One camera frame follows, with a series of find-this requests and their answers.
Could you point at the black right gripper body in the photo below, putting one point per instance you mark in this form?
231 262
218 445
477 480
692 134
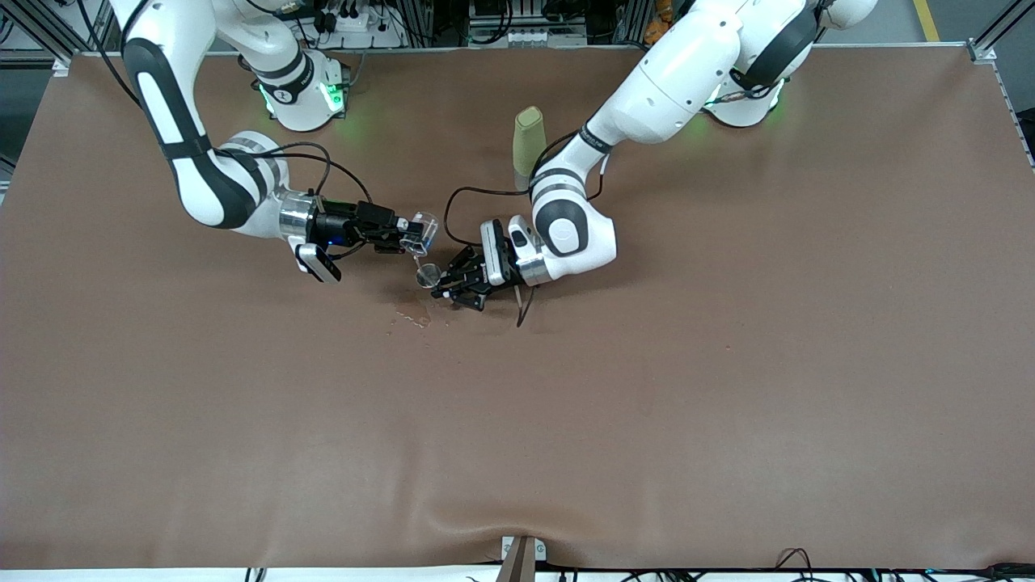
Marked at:
343 227

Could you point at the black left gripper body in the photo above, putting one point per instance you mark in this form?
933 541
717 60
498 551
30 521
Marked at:
471 276

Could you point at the clear glass cup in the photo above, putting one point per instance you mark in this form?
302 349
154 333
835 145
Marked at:
424 234

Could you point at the steel double jigger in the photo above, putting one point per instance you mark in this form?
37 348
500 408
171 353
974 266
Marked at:
427 276

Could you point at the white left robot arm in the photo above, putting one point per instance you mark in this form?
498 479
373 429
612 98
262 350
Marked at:
687 73

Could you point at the dark liquid stain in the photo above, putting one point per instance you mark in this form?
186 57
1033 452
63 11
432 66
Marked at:
412 314

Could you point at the green bottle with clear base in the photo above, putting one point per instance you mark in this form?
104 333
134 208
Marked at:
527 137

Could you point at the brown table mat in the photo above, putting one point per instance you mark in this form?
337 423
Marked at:
517 444

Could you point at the white power strip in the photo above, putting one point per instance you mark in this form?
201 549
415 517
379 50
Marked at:
356 22

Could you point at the white multi-socket block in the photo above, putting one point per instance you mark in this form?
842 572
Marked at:
517 37

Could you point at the grey metal table bracket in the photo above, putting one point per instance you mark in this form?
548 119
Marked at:
508 550

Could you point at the brown wooden post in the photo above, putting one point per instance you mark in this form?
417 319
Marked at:
517 566

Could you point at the aluminium frame strut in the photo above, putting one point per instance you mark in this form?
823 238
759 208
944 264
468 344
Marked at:
990 36
48 28

